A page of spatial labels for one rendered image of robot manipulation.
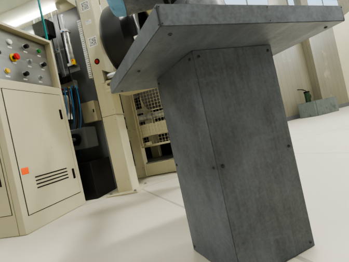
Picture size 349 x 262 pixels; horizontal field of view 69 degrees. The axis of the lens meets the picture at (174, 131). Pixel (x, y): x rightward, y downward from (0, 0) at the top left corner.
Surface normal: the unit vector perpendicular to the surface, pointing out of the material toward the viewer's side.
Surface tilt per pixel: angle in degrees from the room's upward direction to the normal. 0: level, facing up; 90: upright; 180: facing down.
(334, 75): 90
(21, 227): 90
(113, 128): 90
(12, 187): 90
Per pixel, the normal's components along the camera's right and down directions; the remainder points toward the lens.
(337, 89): 0.40, -0.09
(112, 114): -0.26, 0.05
